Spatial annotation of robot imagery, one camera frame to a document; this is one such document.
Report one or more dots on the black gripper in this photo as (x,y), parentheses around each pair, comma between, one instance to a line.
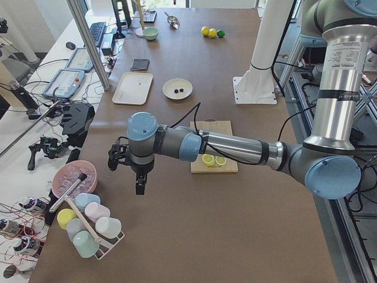
(141,168)

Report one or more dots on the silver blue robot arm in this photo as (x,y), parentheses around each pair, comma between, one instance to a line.
(324,161)

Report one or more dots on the cream rectangular tray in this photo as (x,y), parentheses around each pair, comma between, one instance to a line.
(133,88)

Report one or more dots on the pink cup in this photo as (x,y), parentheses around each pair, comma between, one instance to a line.
(94,211)

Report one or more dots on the steel muddler black tip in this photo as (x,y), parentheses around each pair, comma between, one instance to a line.
(59,201)

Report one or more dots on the white cup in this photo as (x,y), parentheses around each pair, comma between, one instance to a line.
(108,227)

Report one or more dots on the light blue cup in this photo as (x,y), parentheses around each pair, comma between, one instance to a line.
(83,199)

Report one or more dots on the pink bowl with ice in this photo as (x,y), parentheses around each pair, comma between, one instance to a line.
(69,173)

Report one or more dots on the lemon slice right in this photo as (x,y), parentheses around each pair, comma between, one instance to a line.
(220,160)

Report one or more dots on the grey cup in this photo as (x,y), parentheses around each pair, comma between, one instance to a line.
(73,227)

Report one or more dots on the yellow cup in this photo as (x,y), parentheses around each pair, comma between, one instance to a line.
(64,216)

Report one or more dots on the mint green cup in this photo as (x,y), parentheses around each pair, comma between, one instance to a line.
(85,244)

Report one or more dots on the bamboo cutting board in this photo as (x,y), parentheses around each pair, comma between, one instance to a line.
(230,166)

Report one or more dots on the white round plate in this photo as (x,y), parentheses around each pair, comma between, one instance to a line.
(177,83)

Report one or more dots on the dark grey folded cloth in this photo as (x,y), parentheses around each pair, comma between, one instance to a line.
(140,64)

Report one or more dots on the blue teach pendant lower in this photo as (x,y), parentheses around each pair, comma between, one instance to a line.
(64,84)

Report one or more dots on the blue teach pendant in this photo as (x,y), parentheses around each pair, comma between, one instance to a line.
(80,60)
(64,84)

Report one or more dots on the blue teach pendant upper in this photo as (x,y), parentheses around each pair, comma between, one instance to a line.
(80,60)

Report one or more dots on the black thermos bottle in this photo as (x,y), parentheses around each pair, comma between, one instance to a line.
(22,95)

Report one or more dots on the mint green bowl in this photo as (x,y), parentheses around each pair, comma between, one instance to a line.
(150,33)

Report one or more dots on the wooden cup stand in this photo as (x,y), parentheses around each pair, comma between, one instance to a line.
(139,32)

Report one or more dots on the black keyboard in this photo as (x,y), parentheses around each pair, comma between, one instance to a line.
(97,31)

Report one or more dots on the steel ice scoop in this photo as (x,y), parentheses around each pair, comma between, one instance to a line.
(172,20)

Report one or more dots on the yellow lemon right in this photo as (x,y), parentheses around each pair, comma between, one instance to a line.
(205,31)

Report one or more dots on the yellow lemon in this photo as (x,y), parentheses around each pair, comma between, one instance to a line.
(212,33)
(205,31)

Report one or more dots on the yellow lemon left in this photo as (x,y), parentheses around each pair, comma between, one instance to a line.
(212,33)

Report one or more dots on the green lime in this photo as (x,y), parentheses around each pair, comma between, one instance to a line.
(221,33)

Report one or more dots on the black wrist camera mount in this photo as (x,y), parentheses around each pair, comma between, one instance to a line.
(118,154)

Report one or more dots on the white wire cup rack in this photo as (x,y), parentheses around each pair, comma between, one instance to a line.
(106,244)

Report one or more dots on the white pedestal column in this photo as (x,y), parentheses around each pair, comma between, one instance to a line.
(257,85)

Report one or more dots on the aluminium frame post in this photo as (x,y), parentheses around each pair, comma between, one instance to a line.
(79,17)

